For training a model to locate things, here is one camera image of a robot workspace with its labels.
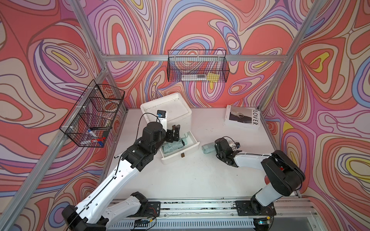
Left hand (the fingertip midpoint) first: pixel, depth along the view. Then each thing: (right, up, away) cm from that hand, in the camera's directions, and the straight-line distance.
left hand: (172, 124), depth 69 cm
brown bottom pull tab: (+4, -19, +19) cm, 28 cm away
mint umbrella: (-4, -15, +21) cm, 26 cm away
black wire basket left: (-44, +1, +4) cm, 44 cm away
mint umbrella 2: (+21, -16, +23) cm, 35 cm away
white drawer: (+11, -13, +25) cm, 30 cm away
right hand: (+27, -16, +26) cm, 40 cm away
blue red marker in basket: (-33, -7, -5) cm, 34 cm away
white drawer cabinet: (+2, +7, +17) cm, 19 cm away
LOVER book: (+52, +5, +40) cm, 65 cm away
